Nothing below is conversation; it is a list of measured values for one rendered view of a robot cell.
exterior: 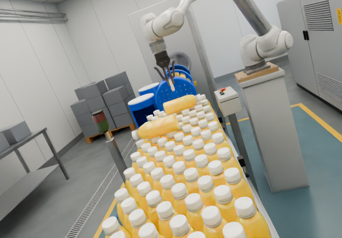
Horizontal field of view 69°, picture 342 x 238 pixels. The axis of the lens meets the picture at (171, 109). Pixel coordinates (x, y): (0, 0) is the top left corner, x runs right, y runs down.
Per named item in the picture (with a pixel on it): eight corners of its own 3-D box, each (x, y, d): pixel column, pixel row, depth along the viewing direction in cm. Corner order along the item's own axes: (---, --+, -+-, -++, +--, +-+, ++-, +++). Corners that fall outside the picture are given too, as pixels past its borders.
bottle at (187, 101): (166, 107, 140) (197, 97, 137) (168, 117, 136) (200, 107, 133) (162, 100, 135) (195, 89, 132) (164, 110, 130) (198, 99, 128)
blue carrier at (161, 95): (194, 88, 254) (187, 60, 246) (202, 113, 169) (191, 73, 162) (167, 96, 257) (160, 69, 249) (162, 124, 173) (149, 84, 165)
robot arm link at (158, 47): (149, 44, 146) (153, 54, 147) (147, 45, 137) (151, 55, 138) (164, 38, 144) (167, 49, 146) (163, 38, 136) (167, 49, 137)
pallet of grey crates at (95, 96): (144, 116, 606) (125, 70, 577) (135, 129, 531) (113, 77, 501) (101, 130, 633) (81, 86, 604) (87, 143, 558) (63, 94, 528)
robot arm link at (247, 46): (251, 61, 206) (244, 35, 201) (271, 57, 191) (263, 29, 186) (239, 68, 197) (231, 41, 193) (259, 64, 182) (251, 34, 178)
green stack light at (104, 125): (112, 125, 131) (108, 116, 129) (109, 129, 125) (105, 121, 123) (101, 129, 131) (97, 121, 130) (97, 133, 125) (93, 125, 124)
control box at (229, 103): (234, 101, 150) (229, 85, 148) (243, 110, 131) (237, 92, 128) (218, 106, 151) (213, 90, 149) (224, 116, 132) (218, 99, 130)
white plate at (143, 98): (124, 102, 260) (125, 103, 260) (132, 104, 235) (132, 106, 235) (148, 92, 269) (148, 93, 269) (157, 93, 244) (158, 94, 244)
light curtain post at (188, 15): (230, 140, 331) (190, 10, 289) (231, 141, 325) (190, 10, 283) (226, 141, 332) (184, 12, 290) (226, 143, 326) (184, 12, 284)
